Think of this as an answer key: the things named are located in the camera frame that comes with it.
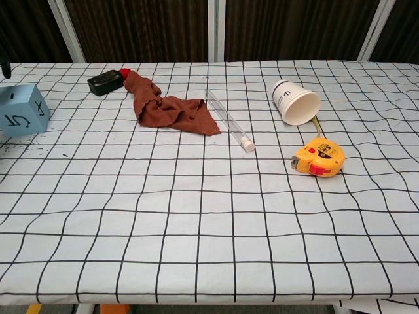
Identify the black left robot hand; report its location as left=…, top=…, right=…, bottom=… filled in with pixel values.
left=0, top=56, right=12, bottom=80

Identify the light blue numbered cube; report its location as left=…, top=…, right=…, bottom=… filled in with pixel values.
left=0, top=83, right=52, bottom=139

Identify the white black-grid tablecloth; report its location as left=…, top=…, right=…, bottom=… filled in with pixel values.
left=0, top=60, right=419, bottom=314

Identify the black rectangular box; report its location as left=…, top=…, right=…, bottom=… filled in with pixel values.
left=86, top=70, right=124, bottom=97

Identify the brown microfibre cloth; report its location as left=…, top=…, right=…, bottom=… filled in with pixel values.
left=122, top=72, right=222, bottom=136

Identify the clear tube with white cap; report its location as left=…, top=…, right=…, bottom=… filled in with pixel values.
left=204, top=88, right=255, bottom=153

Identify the orange block under table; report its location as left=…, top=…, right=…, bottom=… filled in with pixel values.
left=100, top=304, right=130, bottom=314

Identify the white paper cup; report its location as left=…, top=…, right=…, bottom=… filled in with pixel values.
left=272, top=78, right=322, bottom=126

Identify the yellow tape measure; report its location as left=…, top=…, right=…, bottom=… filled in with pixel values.
left=290, top=137, right=346, bottom=178

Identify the white frame post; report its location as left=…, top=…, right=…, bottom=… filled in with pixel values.
left=357, top=0, right=397, bottom=61
left=48, top=0, right=87, bottom=63
left=207, top=0, right=227, bottom=63

